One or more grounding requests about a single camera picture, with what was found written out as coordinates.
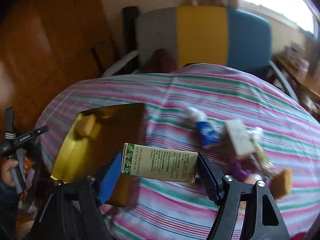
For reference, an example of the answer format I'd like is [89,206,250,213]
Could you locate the peach silicone cup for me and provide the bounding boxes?
[244,173,263,185]

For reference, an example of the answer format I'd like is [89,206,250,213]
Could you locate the blue Tempo tissue pack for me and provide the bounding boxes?
[195,121,221,148]

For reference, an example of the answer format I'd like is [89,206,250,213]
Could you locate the green beige small carton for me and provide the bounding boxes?
[121,143,198,183]

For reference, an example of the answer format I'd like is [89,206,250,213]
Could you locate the white cardboard box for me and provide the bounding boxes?
[223,119,255,160]

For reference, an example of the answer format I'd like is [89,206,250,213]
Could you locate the yellow sponge block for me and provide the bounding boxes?
[269,168,292,200]
[75,114,101,138]

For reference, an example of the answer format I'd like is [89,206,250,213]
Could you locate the green noodle snack packet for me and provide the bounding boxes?
[248,127,274,177]

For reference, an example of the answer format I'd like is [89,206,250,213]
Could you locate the person left hand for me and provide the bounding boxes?
[1,158,19,187]

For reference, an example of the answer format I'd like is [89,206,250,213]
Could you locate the gold metal tin tray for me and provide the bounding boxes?
[51,103,146,207]

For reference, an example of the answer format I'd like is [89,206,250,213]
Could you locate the striped bed sheet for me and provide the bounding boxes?
[36,64,319,239]

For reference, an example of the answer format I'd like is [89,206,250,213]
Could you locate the wooden wardrobe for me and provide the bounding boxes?
[1,0,117,132]

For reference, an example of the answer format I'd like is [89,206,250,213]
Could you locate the dark red cloth bag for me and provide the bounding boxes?
[140,48,178,74]

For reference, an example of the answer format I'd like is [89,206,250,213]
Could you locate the wooden side desk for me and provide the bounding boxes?
[274,55,319,101]

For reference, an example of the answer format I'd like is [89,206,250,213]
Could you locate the grey yellow blue chair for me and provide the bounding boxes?
[103,6,298,101]

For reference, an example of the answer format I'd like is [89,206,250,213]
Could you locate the white blue product box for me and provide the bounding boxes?
[287,41,305,65]

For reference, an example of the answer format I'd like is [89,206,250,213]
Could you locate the black rolled mat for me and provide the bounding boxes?
[122,6,140,54]

